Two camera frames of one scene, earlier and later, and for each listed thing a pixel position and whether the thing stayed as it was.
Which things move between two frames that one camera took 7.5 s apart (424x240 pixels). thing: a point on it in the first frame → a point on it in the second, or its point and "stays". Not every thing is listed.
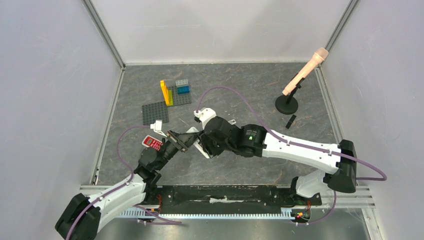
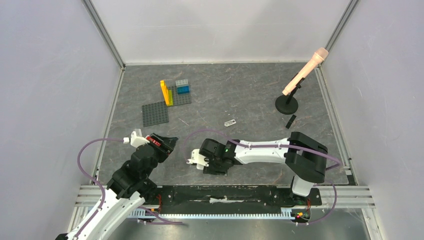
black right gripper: [205, 142] → [205, 153]
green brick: [170, 99] stays
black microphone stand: [287, 104] stays
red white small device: [149, 141] stays
